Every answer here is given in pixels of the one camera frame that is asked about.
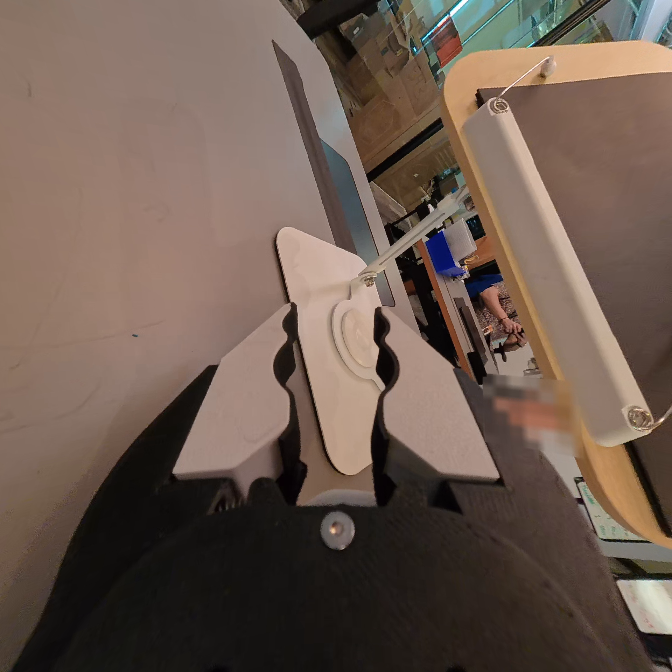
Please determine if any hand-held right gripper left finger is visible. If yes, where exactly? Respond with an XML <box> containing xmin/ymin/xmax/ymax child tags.
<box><xmin>173</xmin><ymin>303</ymin><xmax>309</xmax><ymax>505</ymax></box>

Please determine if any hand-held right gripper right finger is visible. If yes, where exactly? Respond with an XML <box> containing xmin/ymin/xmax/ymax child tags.
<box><xmin>370</xmin><ymin>306</ymin><xmax>502</xmax><ymax>507</ymax></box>

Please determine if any blue plastic bin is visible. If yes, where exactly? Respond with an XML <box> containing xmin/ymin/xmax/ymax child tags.
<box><xmin>425</xmin><ymin>231</ymin><xmax>469</xmax><ymax>277</ymax></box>

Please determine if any black pole stand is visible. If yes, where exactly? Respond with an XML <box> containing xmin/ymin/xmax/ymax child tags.
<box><xmin>365</xmin><ymin>0</ymin><xmax>604</xmax><ymax>179</ymax></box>

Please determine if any cardboard box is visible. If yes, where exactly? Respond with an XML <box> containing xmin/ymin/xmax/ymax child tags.
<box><xmin>338</xmin><ymin>10</ymin><xmax>443</xmax><ymax>158</ymax></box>

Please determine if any red panel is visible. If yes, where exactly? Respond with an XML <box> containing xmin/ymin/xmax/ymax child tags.
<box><xmin>435</xmin><ymin>18</ymin><xmax>464</xmax><ymax>67</ymax></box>

